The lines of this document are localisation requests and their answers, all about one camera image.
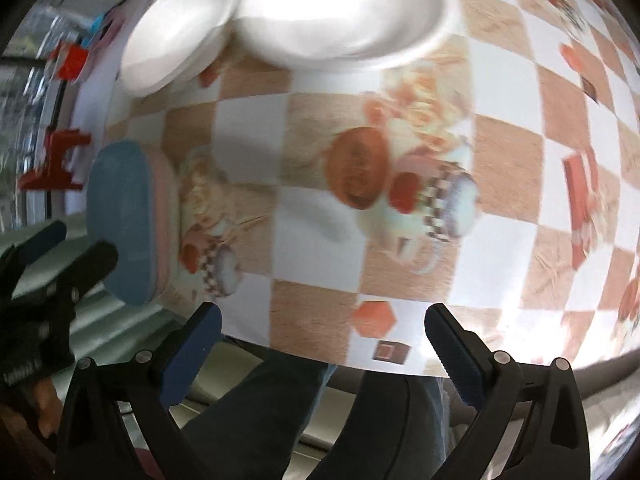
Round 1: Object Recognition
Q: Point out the window with street view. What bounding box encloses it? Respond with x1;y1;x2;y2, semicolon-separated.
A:
0;5;76;231

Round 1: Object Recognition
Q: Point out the small white bowl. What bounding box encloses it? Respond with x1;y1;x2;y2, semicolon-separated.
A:
120;0;244;97

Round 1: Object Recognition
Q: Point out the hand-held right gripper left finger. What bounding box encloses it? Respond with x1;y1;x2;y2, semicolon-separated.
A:
55;302;223;480

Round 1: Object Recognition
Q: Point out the dark cloth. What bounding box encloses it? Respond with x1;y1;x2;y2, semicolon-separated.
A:
305;367;453;480

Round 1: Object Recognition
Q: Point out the red plastic stool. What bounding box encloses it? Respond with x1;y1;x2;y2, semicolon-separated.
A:
19;130;94;191

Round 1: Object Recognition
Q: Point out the person's left hand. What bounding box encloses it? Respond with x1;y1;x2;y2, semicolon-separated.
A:
29;374;63;440

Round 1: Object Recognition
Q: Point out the blue plate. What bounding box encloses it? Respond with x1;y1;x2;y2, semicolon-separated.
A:
86;140;160;307

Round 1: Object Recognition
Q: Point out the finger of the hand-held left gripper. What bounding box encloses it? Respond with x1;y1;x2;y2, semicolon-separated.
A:
42;241;120;332
0;220;68;281

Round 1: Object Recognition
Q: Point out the checkered printed tablecloth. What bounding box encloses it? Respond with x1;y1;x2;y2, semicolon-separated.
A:
65;0;640;377

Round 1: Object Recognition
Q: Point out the large white plate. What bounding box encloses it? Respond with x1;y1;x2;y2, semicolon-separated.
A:
232;0;462;73

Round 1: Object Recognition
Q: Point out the red plastic basin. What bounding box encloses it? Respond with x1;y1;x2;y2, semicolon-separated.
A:
50;42;92;82

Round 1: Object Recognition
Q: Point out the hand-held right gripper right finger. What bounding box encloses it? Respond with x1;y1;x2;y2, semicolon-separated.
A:
424;302;594;480

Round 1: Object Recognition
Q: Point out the person's jeans leg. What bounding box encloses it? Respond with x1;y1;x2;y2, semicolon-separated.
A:
180;345;338;480

